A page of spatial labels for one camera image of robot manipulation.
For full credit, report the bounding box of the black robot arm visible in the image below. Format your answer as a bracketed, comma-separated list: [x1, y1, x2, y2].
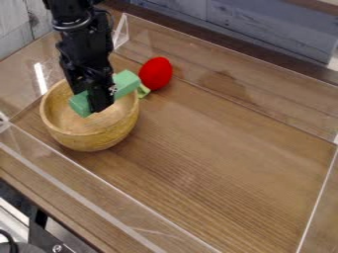
[42, 0, 115, 113]

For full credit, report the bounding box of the black cable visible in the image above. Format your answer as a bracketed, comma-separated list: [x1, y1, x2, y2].
[0, 227, 18, 253]

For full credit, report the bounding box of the black metal table leg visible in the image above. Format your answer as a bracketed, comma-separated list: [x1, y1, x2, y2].
[28, 209, 76, 253]

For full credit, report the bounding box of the clear acrylic tray wall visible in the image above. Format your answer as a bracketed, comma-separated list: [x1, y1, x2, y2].
[0, 113, 220, 253]

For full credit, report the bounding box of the green rectangular block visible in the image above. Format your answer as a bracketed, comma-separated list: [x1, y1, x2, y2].
[68, 70, 141, 118]

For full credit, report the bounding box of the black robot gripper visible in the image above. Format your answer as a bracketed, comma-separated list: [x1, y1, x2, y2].
[56, 9, 115, 113]

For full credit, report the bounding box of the brown wooden bowl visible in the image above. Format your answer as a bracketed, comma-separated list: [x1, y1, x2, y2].
[40, 80, 140, 152]

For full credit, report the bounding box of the clear acrylic corner bracket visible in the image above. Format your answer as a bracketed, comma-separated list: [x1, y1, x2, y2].
[112, 14, 129, 49]

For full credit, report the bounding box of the red plush strawberry toy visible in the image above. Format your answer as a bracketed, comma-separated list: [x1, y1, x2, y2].
[137, 56, 172, 99]

